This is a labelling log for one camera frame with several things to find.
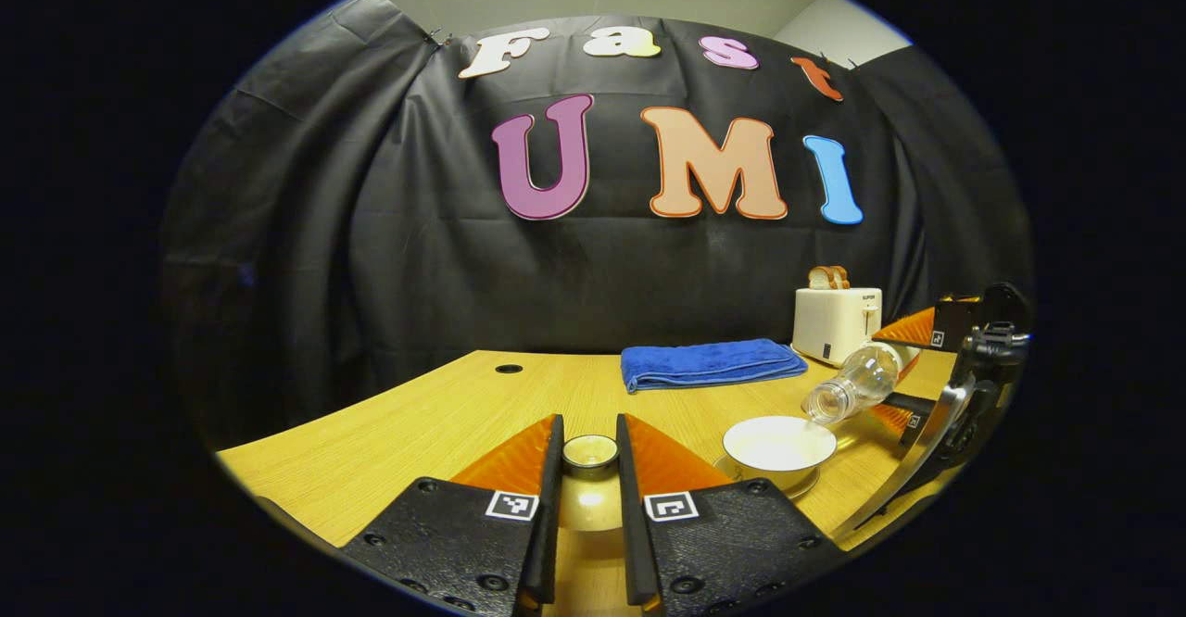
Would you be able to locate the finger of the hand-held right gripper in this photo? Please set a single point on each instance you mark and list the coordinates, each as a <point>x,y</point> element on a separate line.
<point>950,325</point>
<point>913,415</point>

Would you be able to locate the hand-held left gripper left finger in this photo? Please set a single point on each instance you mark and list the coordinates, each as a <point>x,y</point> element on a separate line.
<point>551,506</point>

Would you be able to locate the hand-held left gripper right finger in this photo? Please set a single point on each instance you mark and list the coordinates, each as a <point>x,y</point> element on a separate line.
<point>630,506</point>

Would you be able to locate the cream teacup lid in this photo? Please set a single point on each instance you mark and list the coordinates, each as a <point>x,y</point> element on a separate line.
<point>590,506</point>

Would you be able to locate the clear water bottle orange label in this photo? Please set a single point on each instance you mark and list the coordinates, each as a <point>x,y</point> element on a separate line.
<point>857,381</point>

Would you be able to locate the cream teacup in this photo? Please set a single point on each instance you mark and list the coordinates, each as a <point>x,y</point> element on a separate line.
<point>778,446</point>

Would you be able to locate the toast slice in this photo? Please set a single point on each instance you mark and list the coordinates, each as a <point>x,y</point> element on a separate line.
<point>841,277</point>
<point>819,278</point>

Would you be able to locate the cream toaster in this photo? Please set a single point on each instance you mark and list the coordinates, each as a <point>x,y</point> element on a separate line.
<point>829,325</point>

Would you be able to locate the blue folded towel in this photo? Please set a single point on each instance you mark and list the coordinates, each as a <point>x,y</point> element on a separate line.
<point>704,362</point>

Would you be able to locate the black backdrop cloth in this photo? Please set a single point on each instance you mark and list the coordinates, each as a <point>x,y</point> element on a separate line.
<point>371,228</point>

